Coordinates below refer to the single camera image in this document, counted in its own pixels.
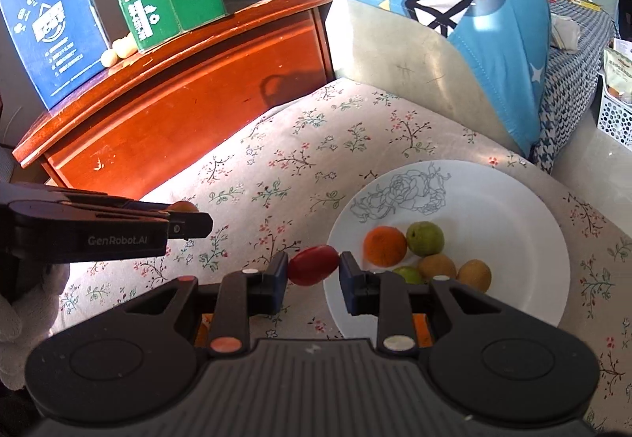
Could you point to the red-brown wooden cabinet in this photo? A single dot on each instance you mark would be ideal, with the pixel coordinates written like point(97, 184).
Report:
point(197, 96)

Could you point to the blue houndstooth blanket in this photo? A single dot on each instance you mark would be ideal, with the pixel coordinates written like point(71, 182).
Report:
point(568, 86)

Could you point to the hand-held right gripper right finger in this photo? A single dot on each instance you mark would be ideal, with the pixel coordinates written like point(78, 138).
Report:
point(348, 289)

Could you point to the small orange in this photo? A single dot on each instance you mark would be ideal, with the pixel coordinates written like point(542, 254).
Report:
point(203, 331)
point(183, 206)

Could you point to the small green fruit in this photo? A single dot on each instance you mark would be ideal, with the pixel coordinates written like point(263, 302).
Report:
point(409, 275)

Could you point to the person's left hand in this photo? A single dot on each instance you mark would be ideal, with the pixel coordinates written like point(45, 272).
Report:
point(29, 318)

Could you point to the white plastic basket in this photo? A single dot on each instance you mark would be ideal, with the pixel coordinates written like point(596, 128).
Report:
point(614, 116)

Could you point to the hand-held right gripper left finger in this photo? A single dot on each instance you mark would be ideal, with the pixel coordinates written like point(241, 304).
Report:
point(276, 284)

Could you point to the orange-brown kumquat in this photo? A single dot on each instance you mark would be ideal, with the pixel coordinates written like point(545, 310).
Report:
point(437, 265)

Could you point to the smooth round orange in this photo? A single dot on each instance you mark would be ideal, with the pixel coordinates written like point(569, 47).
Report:
point(422, 331)

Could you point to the rough-skinned mandarin orange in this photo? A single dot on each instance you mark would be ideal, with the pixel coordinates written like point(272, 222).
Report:
point(385, 245)

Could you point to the floral tablecloth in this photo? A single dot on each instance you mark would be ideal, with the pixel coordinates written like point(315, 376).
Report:
point(296, 146)

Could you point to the white crumpled cloth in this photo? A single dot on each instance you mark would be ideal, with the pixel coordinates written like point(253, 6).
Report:
point(564, 33)

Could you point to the small pale yellow fruit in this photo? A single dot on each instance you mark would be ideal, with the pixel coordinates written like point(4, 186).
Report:
point(109, 57)
point(124, 46)

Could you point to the bright red cherry tomato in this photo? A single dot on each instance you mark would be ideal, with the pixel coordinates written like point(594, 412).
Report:
point(312, 265)

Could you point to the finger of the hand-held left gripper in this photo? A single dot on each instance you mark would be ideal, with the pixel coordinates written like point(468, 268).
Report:
point(192, 225)

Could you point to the yellow-green round fruit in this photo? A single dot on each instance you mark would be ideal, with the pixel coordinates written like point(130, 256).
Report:
point(424, 238)

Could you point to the white plate with blue flower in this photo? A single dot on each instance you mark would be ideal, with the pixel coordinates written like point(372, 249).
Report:
point(493, 220)

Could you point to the blue carton box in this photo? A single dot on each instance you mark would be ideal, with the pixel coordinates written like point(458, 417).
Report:
point(49, 22)

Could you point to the yellow round fruit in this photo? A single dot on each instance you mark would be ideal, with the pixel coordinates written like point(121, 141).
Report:
point(475, 275)

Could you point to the snack bag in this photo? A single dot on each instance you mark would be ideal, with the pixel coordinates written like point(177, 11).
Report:
point(618, 69)

